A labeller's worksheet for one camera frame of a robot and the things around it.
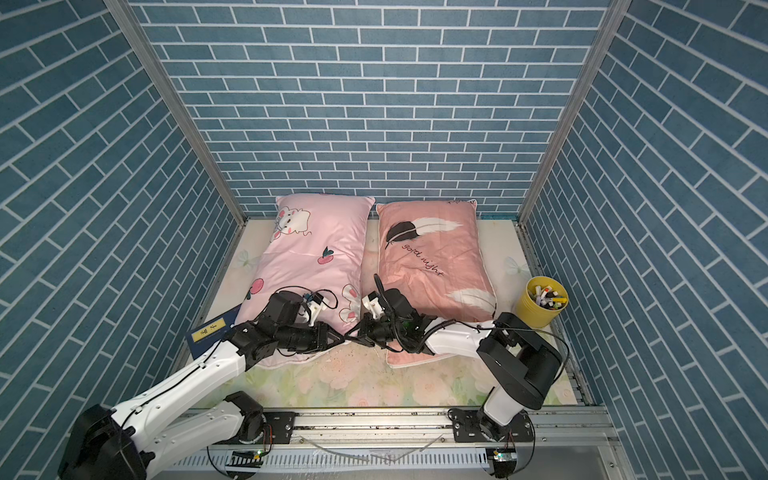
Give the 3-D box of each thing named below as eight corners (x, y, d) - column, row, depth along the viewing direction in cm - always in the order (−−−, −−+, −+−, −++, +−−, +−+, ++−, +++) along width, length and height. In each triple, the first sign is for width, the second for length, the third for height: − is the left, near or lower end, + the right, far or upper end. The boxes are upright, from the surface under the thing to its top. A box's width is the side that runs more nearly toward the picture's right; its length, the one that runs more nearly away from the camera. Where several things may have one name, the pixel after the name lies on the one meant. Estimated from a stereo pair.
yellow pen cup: (509, 326, 94) (526, 301, 82) (517, 298, 101) (534, 271, 89) (542, 341, 91) (565, 318, 79) (549, 311, 98) (571, 285, 86)
